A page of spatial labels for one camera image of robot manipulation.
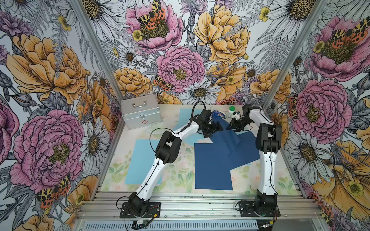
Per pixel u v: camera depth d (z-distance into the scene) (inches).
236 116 40.7
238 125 38.2
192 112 32.8
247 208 29.2
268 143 25.2
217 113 45.2
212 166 35.5
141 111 38.9
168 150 25.5
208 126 35.8
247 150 38.8
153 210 28.9
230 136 39.6
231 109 42.7
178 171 34.5
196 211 29.5
